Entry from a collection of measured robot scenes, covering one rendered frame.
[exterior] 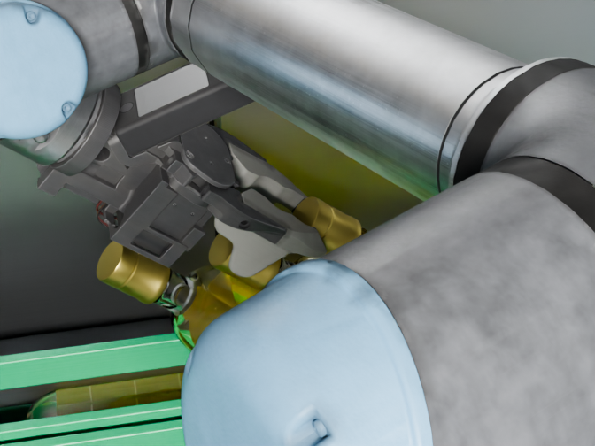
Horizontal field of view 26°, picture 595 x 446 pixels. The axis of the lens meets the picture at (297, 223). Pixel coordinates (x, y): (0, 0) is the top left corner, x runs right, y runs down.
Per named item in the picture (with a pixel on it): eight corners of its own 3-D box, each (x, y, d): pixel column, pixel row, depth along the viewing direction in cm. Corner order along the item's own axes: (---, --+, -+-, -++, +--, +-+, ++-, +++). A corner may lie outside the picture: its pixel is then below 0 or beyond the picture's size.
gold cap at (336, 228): (356, 210, 99) (313, 186, 97) (366, 239, 97) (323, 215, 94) (326, 240, 101) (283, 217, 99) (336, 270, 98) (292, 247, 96)
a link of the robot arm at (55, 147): (50, 20, 86) (55, 88, 80) (105, 53, 89) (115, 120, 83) (-12, 98, 89) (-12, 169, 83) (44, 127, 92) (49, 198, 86)
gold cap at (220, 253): (276, 240, 100) (233, 215, 97) (285, 269, 97) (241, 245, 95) (247, 269, 101) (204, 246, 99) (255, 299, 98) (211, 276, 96)
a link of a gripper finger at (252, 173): (264, 231, 103) (176, 194, 97) (312, 181, 101) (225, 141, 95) (275, 258, 101) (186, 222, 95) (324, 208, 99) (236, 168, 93)
